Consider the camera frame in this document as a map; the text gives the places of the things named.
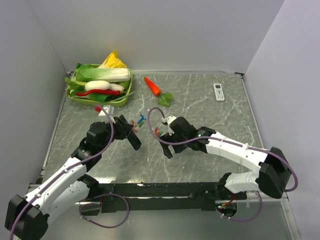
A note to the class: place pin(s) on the orange toy carrot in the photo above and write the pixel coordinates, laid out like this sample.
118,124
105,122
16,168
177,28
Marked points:
163,98

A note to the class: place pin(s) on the white radish toy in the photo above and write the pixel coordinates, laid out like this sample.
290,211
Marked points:
103,85

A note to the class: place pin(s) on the black remote control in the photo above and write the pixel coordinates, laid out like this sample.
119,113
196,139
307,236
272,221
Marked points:
134,140

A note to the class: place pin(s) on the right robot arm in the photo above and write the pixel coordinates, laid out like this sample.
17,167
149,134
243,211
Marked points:
268,170

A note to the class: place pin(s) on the yellow leaf toy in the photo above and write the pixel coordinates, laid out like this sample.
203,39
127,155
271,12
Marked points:
112,61

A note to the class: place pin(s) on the red chili pepper toy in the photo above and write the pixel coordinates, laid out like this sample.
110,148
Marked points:
98,91

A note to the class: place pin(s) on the white remote control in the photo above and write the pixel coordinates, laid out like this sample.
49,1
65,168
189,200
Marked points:
219,94

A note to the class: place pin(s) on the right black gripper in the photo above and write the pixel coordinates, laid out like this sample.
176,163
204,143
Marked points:
168,138

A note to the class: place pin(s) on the napa cabbage toy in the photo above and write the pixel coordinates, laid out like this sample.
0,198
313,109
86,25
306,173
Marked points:
92,72

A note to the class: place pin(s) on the green tray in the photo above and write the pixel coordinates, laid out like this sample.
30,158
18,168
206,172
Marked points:
85,73

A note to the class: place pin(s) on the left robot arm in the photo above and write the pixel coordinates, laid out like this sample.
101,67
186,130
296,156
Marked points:
29,217

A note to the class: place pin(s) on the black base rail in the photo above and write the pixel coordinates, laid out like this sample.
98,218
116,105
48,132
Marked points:
161,196

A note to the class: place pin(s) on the black battery cover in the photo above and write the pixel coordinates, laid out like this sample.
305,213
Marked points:
193,194

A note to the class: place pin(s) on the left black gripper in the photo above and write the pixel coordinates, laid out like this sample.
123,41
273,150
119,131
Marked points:
123,128

